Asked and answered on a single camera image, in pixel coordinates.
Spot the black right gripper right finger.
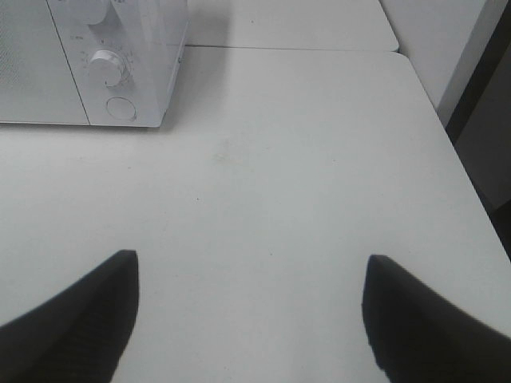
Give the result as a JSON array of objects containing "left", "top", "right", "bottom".
[{"left": 362, "top": 255, "right": 510, "bottom": 382}]

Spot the white microwave door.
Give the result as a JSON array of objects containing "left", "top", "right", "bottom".
[{"left": 1, "top": 1, "right": 89, "bottom": 125}]

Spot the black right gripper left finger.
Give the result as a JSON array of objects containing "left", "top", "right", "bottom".
[{"left": 1, "top": 250, "right": 140, "bottom": 382}]

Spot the white microwave oven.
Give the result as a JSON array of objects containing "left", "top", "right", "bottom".
[{"left": 0, "top": 0, "right": 190, "bottom": 129}]

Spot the white microwave knob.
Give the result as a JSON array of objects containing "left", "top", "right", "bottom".
[
  {"left": 89, "top": 49, "right": 126, "bottom": 87},
  {"left": 72, "top": 0, "right": 111, "bottom": 25}
]

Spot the white round door-release button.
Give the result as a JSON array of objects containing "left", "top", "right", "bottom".
[{"left": 105, "top": 97, "right": 137, "bottom": 121}]

